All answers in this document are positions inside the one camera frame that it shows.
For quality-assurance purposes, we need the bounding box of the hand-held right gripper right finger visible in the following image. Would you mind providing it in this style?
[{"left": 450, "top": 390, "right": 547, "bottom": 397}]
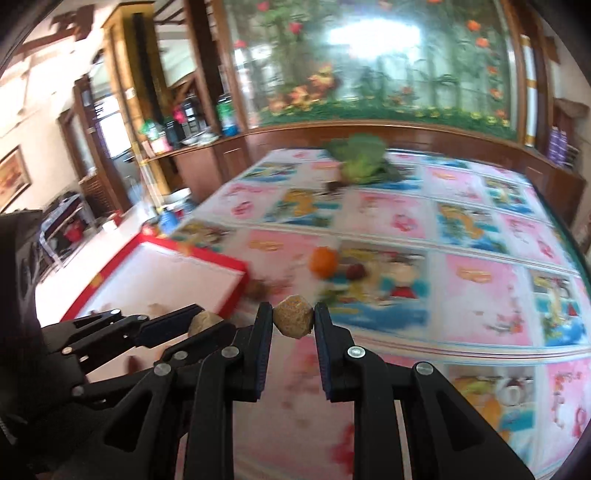
[{"left": 314, "top": 302, "right": 536, "bottom": 480}]

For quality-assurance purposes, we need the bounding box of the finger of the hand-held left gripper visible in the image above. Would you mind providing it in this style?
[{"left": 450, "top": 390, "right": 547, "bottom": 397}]
[
  {"left": 41, "top": 304, "right": 207, "bottom": 366},
  {"left": 69, "top": 320, "right": 239, "bottom": 401}
]

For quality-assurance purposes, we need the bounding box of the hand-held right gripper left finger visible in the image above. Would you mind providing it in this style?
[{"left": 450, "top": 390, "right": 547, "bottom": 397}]
[{"left": 88, "top": 302, "right": 274, "bottom": 480}]

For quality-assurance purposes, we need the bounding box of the red box with white inside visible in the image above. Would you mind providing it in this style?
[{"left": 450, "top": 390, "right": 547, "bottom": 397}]
[{"left": 60, "top": 233, "right": 250, "bottom": 324}]

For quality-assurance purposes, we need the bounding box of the orange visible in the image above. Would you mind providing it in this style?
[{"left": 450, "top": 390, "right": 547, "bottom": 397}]
[{"left": 308, "top": 247, "right": 340, "bottom": 278}]

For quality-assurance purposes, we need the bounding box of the fruit printed tablecloth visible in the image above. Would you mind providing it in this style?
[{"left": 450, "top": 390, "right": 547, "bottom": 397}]
[{"left": 34, "top": 148, "right": 591, "bottom": 480}]

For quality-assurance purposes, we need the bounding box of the white bucket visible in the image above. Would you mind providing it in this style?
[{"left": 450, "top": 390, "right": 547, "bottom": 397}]
[{"left": 163, "top": 188, "right": 194, "bottom": 217}]

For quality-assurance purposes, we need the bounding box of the framed picture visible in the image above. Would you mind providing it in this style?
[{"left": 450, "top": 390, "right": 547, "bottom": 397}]
[{"left": 0, "top": 145, "right": 32, "bottom": 213}]

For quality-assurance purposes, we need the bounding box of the green bok choy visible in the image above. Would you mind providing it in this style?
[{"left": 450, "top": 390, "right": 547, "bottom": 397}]
[{"left": 323, "top": 134, "right": 402, "bottom": 185}]

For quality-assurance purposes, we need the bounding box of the green plastic bottle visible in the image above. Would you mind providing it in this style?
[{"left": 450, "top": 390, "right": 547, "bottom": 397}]
[{"left": 216, "top": 95, "right": 240, "bottom": 137}]

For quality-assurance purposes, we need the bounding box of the floral glass screen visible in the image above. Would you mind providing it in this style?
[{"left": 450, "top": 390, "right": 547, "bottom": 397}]
[{"left": 222, "top": 0, "right": 522, "bottom": 134}]

